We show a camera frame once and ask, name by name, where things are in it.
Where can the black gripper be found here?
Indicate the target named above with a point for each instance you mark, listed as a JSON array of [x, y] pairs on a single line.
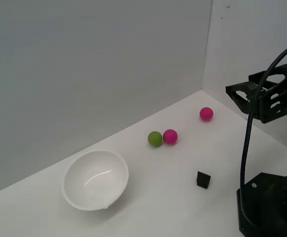
[[273, 116]]

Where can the black foam box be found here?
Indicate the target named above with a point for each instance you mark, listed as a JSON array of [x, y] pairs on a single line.
[[203, 181]]

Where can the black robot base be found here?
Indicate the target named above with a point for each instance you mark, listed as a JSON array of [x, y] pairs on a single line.
[[269, 200]]

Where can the white bowl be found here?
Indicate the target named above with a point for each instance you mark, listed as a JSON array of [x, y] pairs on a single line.
[[96, 177]]

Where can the pink ball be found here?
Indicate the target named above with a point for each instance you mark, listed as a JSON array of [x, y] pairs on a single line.
[[170, 136], [206, 114]]

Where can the green ball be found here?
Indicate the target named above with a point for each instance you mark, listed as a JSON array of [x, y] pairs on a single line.
[[154, 138]]

